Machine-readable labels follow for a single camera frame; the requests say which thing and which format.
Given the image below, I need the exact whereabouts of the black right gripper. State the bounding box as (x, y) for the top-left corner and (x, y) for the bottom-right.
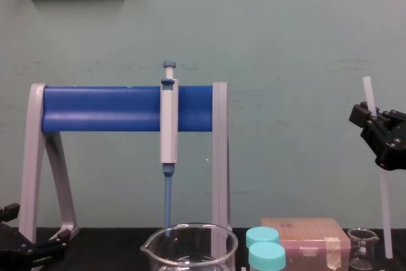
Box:
(348, 101), (406, 171)

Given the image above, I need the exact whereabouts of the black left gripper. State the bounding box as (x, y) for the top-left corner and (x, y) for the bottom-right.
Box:
(0, 202), (71, 271)

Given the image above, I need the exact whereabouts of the white stirring rod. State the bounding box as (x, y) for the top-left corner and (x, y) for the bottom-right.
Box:
(362, 75), (395, 260)

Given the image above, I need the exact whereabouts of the black table cloth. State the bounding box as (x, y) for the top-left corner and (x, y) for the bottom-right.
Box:
(0, 226), (406, 271)

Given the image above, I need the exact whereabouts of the small clear glass beaker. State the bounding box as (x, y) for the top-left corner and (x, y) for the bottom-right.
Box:
(346, 227), (380, 271)

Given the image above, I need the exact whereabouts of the pink pipette tip box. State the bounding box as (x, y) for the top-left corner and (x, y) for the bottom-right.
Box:
(260, 217), (352, 271)

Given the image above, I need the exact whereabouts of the blue and grey pipette stand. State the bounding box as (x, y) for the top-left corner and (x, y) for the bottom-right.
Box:
(18, 81), (233, 247)

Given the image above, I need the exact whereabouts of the large clear glass beaker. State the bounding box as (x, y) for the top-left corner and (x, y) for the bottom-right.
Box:
(140, 223), (240, 271)

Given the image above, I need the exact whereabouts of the bottle with teal cap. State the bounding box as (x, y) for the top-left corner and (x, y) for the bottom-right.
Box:
(247, 241), (287, 271)
(245, 226), (281, 251)

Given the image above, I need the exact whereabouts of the white and blue pipette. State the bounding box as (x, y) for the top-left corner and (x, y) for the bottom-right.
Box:
(160, 60), (180, 238)

